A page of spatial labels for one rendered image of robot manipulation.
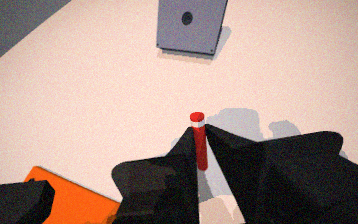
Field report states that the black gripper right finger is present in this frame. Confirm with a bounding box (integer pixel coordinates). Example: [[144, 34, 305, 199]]
[[205, 124, 344, 223]]

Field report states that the grey sloped panel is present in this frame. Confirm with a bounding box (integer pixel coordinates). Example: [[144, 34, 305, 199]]
[[155, 0, 228, 56]]

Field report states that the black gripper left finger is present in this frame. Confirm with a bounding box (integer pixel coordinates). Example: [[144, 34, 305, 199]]
[[111, 127, 200, 224]]

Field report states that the red peg with grey band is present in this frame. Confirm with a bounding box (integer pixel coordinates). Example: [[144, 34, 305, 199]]
[[190, 112, 208, 171]]

